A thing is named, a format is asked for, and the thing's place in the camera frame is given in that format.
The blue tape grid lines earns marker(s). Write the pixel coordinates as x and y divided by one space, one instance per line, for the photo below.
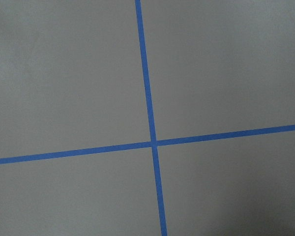
99 191

